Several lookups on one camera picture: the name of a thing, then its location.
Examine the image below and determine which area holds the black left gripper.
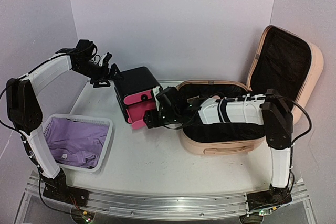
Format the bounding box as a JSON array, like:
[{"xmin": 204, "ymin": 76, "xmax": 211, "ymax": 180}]
[{"xmin": 73, "ymin": 59, "xmax": 124, "ymax": 88}]

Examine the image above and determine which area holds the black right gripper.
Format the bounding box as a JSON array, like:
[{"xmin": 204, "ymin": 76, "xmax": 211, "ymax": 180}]
[{"xmin": 143, "ymin": 109, "xmax": 180, "ymax": 130}]

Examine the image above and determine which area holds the black pink drawer organizer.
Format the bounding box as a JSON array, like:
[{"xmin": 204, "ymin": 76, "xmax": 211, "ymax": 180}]
[{"xmin": 114, "ymin": 66, "xmax": 162, "ymax": 130}]

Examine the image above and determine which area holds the purple garment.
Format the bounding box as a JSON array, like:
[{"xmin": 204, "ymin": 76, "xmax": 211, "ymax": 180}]
[{"xmin": 44, "ymin": 117, "xmax": 109, "ymax": 169}]

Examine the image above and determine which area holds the white perforated plastic basket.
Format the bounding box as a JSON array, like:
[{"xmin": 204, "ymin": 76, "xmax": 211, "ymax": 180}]
[{"xmin": 43, "ymin": 114, "xmax": 113, "ymax": 173}]

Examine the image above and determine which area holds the pink hard-shell suitcase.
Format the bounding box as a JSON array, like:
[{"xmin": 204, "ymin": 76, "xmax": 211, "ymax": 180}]
[{"xmin": 177, "ymin": 25, "xmax": 324, "ymax": 155}]

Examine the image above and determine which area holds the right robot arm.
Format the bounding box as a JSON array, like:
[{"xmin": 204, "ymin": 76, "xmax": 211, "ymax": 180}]
[{"xmin": 143, "ymin": 87, "xmax": 312, "ymax": 206}]

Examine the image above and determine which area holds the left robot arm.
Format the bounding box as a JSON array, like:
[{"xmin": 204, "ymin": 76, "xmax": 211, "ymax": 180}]
[{"xmin": 1, "ymin": 39, "xmax": 123, "ymax": 180}]

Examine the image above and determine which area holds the pink round compact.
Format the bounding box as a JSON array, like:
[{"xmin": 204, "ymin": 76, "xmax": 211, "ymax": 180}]
[{"xmin": 211, "ymin": 95, "xmax": 223, "ymax": 102}]

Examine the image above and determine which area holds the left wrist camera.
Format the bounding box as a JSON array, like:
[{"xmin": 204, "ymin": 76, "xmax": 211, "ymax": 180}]
[{"xmin": 99, "ymin": 52, "xmax": 112, "ymax": 67}]

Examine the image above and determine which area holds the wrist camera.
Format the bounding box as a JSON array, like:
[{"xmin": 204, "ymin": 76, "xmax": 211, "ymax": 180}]
[
  {"xmin": 151, "ymin": 85, "xmax": 165, "ymax": 112},
  {"xmin": 99, "ymin": 52, "xmax": 112, "ymax": 67}
]

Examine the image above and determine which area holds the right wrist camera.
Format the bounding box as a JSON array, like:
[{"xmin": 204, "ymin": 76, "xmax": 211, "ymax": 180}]
[{"xmin": 151, "ymin": 85, "xmax": 165, "ymax": 112}]

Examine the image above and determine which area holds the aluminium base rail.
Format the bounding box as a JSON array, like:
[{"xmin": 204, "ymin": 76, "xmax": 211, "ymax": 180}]
[{"xmin": 14, "ymin": 173, "xmax": 317, "ymax": 223}]

